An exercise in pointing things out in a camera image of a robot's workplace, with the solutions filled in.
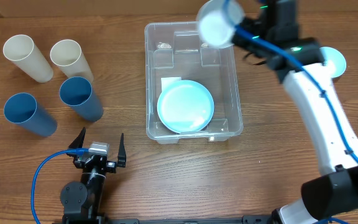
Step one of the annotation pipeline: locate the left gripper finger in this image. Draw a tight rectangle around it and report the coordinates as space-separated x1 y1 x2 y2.
117 133 126 167
68 127 86 149

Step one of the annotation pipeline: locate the grey bowl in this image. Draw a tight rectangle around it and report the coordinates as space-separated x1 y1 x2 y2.
196 0 245 49

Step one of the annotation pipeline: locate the light blue plate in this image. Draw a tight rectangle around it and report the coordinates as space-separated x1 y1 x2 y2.
157 80 214 134

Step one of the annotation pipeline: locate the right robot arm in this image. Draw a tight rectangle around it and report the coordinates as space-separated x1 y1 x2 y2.
231 15 358 223

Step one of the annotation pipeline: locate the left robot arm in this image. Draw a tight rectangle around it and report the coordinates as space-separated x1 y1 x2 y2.
60 128 126 224

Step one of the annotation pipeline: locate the blue cup near bin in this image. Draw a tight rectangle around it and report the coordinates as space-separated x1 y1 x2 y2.
59 77 104 122

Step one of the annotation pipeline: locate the blue cup far left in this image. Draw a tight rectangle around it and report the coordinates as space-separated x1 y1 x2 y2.
4 93 57 137

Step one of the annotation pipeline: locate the light blue bowl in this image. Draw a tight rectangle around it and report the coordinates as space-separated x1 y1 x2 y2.
320 47 347 79

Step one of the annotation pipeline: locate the white label in bin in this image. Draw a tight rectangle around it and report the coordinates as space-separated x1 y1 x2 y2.
161 77 181 91

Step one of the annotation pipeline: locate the cream cup near bin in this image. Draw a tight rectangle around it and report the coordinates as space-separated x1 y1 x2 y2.
50 39 94 83

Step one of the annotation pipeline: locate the clear plastic storage bin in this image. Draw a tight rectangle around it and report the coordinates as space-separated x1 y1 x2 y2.
145 22 244 144

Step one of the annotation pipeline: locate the cream cup far left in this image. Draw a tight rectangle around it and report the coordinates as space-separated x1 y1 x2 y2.
2 34 53 83

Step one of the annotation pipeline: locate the right blue cable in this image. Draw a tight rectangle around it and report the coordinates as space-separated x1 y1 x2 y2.
222 0 358 183

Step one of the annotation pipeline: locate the blue cable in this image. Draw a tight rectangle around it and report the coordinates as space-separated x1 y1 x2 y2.
30 147 90 224
222 0 358 183

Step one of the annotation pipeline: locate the left blue cable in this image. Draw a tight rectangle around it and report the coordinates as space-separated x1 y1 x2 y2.
30 147 90 224

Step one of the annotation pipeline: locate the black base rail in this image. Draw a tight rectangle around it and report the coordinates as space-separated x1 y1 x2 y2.
60 215 272 224

